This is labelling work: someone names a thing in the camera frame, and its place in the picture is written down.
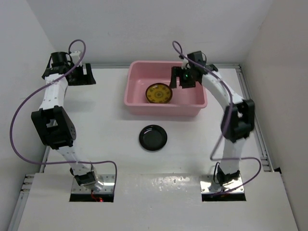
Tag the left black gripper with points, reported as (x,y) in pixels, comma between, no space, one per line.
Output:
(82,80)

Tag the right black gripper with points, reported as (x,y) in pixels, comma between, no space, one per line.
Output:
(178,71)

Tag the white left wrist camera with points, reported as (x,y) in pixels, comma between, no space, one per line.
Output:
(75,56)

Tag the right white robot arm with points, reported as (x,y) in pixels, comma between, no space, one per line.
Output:
(237,123)

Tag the metal base plate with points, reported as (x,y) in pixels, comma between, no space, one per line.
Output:
(208,186)
(106,183)

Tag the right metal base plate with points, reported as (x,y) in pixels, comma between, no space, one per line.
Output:
(208,186)

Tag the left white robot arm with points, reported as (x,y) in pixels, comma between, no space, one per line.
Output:
(53,124)

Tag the pink plastic bin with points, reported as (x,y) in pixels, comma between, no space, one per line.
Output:
(142,74)

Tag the yellow patterned plate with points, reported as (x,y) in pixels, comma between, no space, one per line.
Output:
(158,93)

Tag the black plate on table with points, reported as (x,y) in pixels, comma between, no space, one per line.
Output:
(153,138)

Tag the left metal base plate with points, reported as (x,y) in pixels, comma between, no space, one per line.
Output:
(106,183)

